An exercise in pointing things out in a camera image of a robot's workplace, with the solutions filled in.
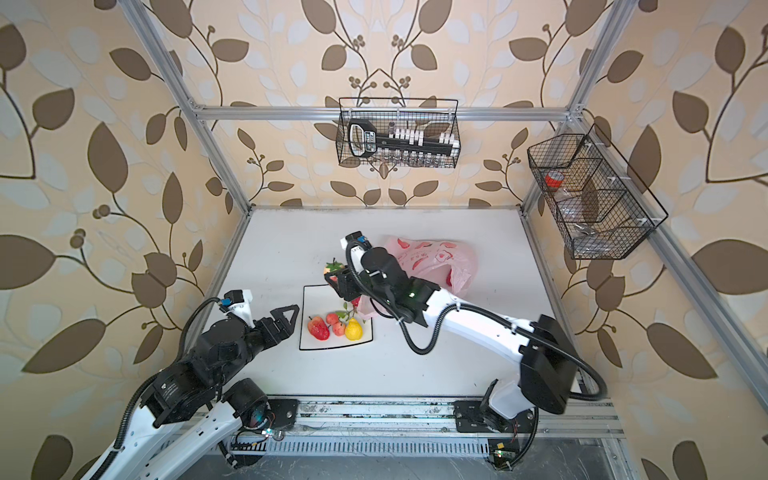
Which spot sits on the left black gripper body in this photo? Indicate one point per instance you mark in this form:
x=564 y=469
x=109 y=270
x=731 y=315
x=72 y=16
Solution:
x=252 y=344

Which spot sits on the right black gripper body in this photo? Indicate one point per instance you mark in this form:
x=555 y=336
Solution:
x=358 y=286

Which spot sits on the large fake strawberry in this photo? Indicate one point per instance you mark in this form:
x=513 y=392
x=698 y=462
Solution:
x=318 y=329

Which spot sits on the small orange fake fruit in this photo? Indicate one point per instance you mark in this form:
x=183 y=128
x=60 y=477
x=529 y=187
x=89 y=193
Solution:
x=339 y=328

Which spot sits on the pink plastic bag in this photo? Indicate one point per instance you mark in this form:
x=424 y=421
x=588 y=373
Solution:
x=452 y=265

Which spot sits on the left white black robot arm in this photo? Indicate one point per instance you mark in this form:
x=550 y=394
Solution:
x=196 y=404

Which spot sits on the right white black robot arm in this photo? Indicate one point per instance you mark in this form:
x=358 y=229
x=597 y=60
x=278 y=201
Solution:
x=546 y=370

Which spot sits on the white square plate black rim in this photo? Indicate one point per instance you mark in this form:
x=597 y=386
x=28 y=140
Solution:
x=319 y=300

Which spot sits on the black test tube rack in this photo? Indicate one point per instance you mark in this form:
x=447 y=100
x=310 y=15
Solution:
x=365 y=141

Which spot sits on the clear bottle red cap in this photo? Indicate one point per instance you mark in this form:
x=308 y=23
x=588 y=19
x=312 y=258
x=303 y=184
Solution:
x=577 y=208

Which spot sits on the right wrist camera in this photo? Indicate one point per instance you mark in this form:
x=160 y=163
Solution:
x=356 y=243

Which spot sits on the back black wire basket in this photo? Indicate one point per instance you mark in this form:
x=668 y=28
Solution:
x=433 y=114

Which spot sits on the black wire basket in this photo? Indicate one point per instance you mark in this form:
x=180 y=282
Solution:
x=628 y=210
x=433 y=114

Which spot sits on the right black wire basket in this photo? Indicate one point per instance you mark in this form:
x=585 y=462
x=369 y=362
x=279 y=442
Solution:
x=628 y=210

